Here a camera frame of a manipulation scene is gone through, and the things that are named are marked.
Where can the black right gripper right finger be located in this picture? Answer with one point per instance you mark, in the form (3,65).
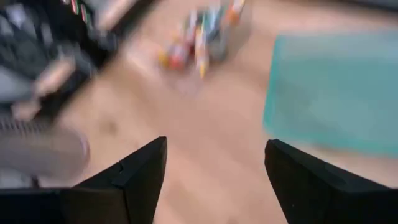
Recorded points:
(311,193)

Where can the teal plastic tray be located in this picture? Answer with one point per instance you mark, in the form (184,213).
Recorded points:
(335,93)

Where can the green paint bottle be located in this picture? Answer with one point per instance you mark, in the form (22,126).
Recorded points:
(217,43)

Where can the orange-red paint bottle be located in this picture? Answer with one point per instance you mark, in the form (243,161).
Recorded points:
(178,57)

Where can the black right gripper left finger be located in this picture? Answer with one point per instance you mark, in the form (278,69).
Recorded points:
(136,186)

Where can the clear plastic container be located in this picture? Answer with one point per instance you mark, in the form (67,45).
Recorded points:
(211,77)

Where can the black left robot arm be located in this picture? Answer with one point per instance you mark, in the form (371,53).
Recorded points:
(31,46)

